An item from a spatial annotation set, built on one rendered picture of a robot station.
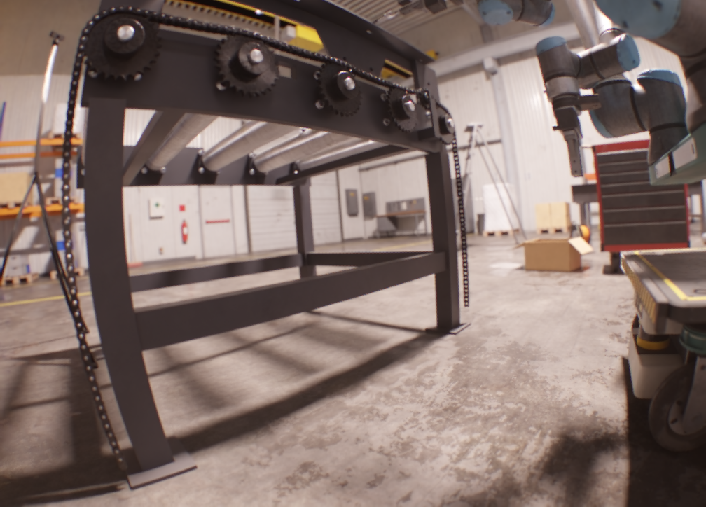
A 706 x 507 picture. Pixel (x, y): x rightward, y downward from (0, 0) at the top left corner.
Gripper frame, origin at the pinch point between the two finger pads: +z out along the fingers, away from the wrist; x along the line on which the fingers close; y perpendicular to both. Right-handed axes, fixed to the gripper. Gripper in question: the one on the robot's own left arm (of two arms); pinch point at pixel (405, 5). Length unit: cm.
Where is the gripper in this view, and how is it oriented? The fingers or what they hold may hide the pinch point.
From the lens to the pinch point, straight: 119.1
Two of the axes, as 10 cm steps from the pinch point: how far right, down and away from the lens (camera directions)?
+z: -7.1, 0.3, 7.0
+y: -7.0, 0.9, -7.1
